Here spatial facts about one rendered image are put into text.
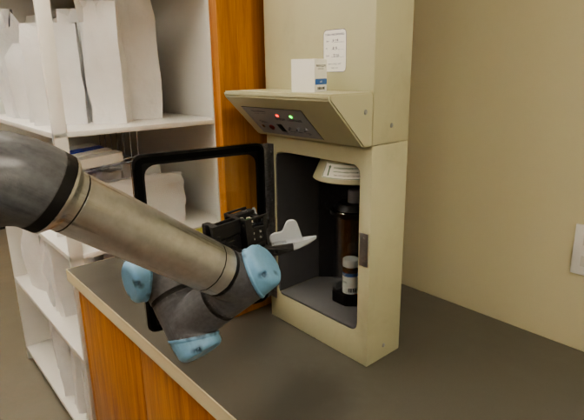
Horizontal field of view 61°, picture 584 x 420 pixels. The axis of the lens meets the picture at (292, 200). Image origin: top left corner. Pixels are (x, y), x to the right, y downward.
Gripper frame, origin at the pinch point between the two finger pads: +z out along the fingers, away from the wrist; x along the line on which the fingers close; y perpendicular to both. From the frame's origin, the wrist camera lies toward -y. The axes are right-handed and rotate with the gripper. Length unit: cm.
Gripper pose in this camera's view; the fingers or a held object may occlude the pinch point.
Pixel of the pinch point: (292, 230)
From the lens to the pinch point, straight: 102.0
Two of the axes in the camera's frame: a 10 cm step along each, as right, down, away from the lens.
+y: -0.7, -9.5, -3.0
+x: -6.6, -1.8, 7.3
